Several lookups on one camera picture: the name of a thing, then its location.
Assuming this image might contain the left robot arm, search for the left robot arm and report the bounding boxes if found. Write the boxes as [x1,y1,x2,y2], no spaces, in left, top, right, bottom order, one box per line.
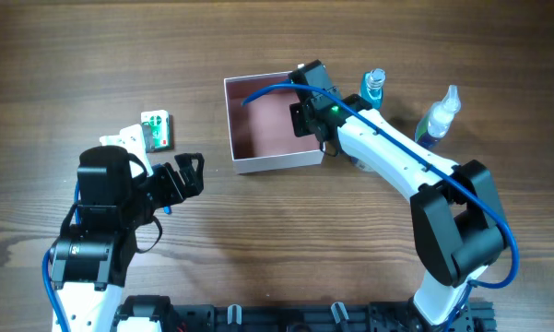
[41,146,205,331]

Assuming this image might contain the white pink-lined box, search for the white pink-lined box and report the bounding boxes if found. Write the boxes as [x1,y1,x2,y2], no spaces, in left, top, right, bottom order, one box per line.
[224,72,324,174]

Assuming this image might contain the green soap box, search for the green soap box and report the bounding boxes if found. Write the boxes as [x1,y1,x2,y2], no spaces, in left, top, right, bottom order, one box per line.
[140,110,171,152]

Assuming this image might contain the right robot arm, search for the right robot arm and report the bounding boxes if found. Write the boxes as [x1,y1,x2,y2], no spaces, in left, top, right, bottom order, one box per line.
[285,61,513,331]

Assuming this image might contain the clear spray bottle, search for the clear spray bottle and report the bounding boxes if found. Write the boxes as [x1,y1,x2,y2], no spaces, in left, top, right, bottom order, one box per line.
[415,85,461,149]

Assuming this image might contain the teal mouthwash bottle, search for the teal mouthwash bottle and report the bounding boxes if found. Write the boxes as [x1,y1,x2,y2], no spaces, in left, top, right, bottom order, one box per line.
[360,68,386,110]

